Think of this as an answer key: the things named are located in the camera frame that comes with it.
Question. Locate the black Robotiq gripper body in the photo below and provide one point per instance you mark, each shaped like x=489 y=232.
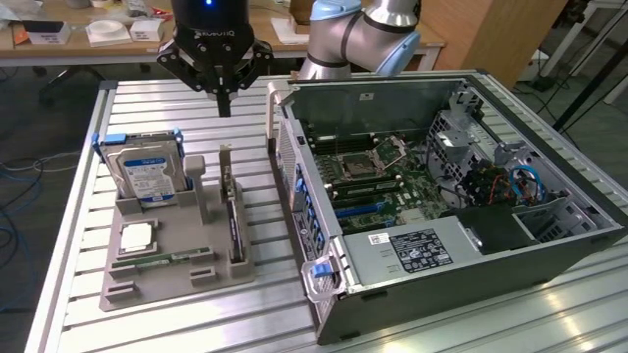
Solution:
x=213 y=44

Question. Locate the Nvidia graphics card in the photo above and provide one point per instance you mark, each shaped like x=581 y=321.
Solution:
x=236 y=228

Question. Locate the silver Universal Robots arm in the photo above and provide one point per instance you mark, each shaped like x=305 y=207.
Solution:
x=338 y=33

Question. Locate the white paper sheets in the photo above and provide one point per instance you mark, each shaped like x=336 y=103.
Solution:
x=289 y=33

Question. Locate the white cardboard box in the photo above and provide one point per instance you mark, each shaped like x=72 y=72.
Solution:
x=146 y=30

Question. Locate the brown cardboard box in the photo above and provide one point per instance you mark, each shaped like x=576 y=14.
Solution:
x=298 y=11

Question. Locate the white square dish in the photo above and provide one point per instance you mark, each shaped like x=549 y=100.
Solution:
x=108 y=33

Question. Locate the wooden desk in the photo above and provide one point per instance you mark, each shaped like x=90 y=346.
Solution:
x=73 y=51

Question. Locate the black office chair base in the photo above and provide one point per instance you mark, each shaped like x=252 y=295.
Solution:
x=68 y=82

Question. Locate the white case sticker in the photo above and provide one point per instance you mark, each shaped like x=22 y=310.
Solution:
x=366 y=96

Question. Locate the black RAM slot row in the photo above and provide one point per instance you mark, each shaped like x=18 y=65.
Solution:
x=342 y=143

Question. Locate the white box with black lid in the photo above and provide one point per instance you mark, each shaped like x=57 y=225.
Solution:
x=46 y=31

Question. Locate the CPU socket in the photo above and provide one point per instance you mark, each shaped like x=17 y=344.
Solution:
x=357 y=163

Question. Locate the orange card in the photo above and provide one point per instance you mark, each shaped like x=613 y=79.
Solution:
x=20 y=38

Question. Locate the metal socket cover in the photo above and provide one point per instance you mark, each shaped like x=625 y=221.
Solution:
x=390 y=145

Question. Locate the black installed RAM stick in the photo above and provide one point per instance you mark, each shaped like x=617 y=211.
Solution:
x=365 y=187

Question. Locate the blue slot retainer tabs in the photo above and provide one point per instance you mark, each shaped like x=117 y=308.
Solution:
x=309 y=209

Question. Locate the grey parts rack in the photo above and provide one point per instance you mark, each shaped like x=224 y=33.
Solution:
x=181 y=235

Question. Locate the blue expansion slot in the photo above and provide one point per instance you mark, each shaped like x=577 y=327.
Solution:
x=360 y=210

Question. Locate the silver CPU chip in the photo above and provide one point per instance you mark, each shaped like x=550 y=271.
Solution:
x=136 y=238

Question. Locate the silver perforated drive cage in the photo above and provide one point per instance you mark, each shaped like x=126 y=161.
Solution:
x=458 y=143

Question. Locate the green Dell motherboard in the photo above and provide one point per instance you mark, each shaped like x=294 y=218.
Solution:
x=406 y=195

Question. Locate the wooden cabinet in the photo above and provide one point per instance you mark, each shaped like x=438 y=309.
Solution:
x=494 y=36

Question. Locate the green RAM stick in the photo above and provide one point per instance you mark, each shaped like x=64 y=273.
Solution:
x=156 y=259

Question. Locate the silver chipset heatsink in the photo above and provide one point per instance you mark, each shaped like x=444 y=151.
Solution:
x=410 y=217

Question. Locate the blue case latch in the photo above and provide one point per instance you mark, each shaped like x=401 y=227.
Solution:
x=321 y=272

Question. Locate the white bin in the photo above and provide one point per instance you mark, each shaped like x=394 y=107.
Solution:
x=534 y=66

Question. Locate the grey power supply unit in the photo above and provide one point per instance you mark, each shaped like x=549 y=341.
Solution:
x=421 y=253

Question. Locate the black plastic shroud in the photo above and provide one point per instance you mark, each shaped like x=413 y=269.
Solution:
x=494 y=229

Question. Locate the black tripod pole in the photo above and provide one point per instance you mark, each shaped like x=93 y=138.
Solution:
x=588 y=73

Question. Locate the black open PC case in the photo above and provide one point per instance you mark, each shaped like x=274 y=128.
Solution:
x=441 y=287

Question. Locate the white side table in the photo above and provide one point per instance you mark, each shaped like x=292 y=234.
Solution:
x=602 y=33

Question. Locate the silver disk bay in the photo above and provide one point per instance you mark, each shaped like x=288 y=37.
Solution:
x=558 y=220

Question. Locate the hard disk with blue bracket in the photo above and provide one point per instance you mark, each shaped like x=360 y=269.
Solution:
x=144 y=173

